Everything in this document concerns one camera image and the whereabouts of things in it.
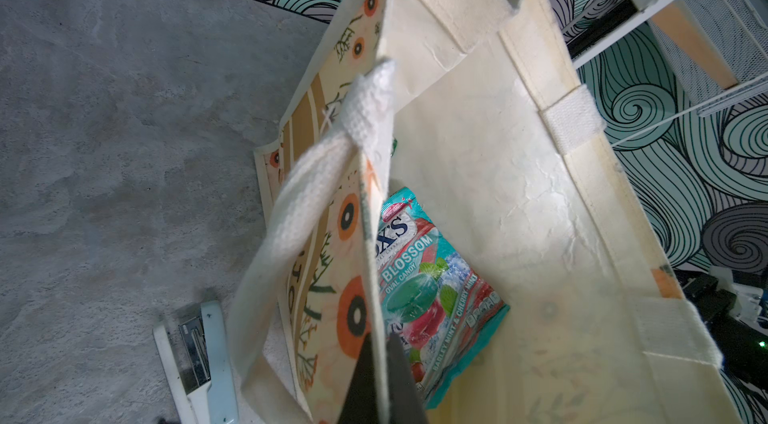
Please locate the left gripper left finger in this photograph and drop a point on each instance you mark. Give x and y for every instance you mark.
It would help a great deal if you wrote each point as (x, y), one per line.
(360, 405)

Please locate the cream canvas grocery bag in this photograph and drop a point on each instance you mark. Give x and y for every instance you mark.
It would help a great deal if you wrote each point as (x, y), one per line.
(475, 106)

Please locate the white stapler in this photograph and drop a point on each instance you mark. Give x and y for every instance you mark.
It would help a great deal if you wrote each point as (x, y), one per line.
(212, 398)

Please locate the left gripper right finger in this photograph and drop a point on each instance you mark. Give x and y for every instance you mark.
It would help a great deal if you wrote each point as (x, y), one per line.
(405, 404)

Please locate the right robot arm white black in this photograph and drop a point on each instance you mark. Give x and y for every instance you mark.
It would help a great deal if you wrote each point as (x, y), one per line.
(744, 349)

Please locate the white wooden two-tier shelf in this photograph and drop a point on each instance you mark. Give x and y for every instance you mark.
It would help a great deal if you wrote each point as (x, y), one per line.
(716, 50)

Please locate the teal red snack bag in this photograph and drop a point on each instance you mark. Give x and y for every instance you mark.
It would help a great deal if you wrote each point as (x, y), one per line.
(442, 311)

